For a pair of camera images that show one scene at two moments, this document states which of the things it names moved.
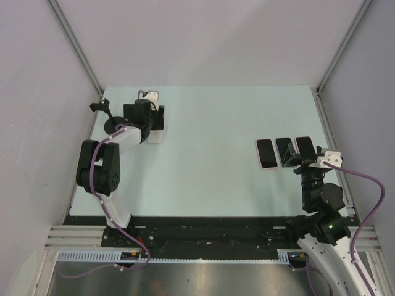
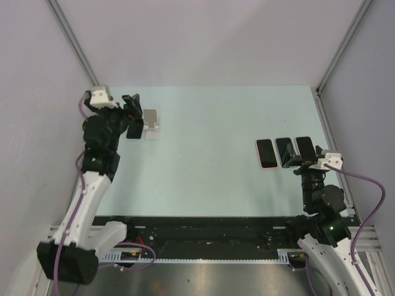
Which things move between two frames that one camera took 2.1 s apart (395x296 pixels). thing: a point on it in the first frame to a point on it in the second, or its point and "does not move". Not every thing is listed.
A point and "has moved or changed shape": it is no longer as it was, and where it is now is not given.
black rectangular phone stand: [159, 118] has moved or changed shape
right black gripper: [294, 158] does not move
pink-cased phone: [266, 153] does not move
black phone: [282, 145] does not move
